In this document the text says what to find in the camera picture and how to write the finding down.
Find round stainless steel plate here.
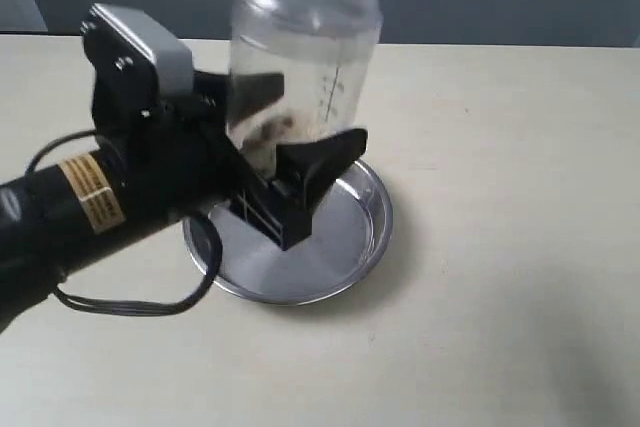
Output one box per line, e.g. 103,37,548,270
208,161,393,306

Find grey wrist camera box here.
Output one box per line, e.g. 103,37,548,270
81,3,195,110

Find clear plastic shaker bottle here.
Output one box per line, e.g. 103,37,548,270
227,0,383,177

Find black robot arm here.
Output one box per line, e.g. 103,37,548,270
1,71,368,326

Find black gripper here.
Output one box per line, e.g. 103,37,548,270
92,71,368,250

